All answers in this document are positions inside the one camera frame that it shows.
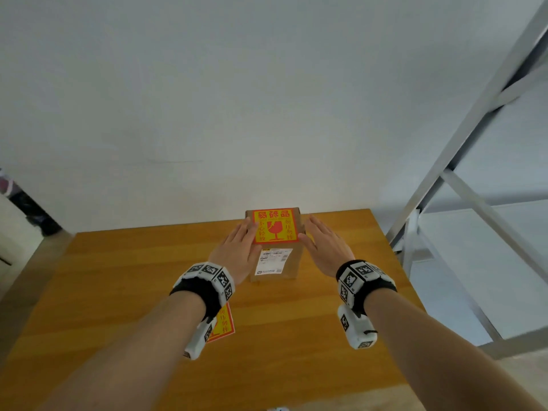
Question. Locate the person's right hand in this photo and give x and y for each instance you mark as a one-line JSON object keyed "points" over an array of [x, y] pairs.
{"points": [[327, 252]]}

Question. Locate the person's left hand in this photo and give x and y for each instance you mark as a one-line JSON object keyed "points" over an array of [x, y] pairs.
{"points": [[237, 252]]}

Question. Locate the person's right thumb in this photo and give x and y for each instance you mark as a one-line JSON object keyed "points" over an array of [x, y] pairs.
{"points": [[306, 243]]}

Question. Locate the person's left fingers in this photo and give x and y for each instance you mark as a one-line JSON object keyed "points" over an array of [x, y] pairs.
{"points": [[247, 230]]}

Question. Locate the person's right forearm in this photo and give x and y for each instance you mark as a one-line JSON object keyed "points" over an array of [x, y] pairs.
{"points": [[428, 355]]}

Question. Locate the person's left forearm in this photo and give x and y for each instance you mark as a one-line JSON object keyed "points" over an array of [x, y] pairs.
{"points": [[141, 355]]}

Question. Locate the cardboard box with stickers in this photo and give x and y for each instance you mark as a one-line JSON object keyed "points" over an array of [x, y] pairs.
{"points": [[280, 252]]}

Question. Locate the red and yellow sticker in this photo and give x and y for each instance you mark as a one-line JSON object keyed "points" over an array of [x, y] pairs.
{"points": [[224, 325]]}

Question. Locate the dark object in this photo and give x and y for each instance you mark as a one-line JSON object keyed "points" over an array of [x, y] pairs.
{"points": [[30, 209]]}

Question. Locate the white cabinet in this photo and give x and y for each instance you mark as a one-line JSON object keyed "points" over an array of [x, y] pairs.
{"points": [[13, 235]]}

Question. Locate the left wrist camera with markers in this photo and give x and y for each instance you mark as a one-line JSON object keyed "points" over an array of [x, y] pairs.
{"points": [[209, 286]]}

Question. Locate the wrist camera with markers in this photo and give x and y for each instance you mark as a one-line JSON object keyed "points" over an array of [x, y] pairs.
{"points": [[209, 286], [357, 291]]}

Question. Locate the right wrist camera with markers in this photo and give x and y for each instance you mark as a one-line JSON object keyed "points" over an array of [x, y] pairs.
{"points": [[357, 291]]}

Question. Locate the grey metal frame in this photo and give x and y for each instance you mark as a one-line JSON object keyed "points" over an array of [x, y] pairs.
{"points": [[471, 124]]}

